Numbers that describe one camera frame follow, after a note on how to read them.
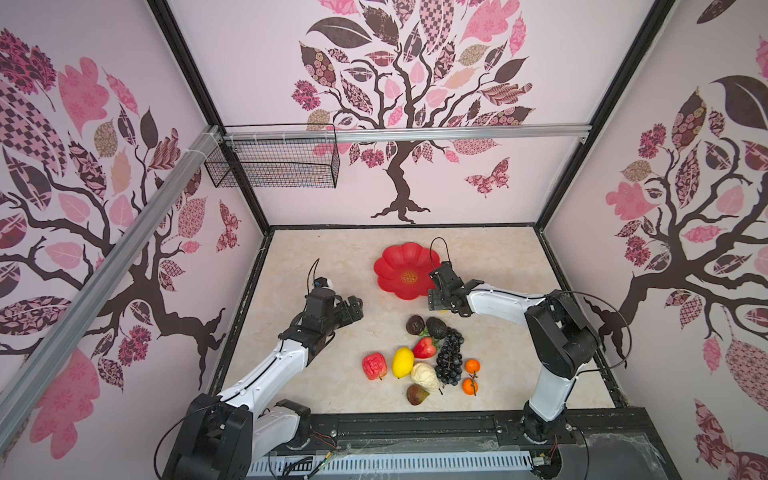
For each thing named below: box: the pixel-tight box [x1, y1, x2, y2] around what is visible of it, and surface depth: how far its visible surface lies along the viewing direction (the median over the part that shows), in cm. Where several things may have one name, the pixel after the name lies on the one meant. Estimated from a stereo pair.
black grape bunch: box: [435, 327, 465, 386], surface depth 84 cm
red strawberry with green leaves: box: [413, 330, 438, 359], surface depth 86 cm
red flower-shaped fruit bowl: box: [373, 242, 441, 301], surface depth 109 cm
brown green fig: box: [406, 383, 430, 406], surface depth 78 cm
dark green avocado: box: [426, 316, 448, 340], surface depth 89 cm
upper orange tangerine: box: [465, 359, 481, 374], surface depth 84 cm
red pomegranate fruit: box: [362, 352, 388, 381], surface depth 81 cm
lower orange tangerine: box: [462, 378, 479, 396], surface depth 81 cm
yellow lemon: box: [392, 347, 415, 379], surface depth 83 cm
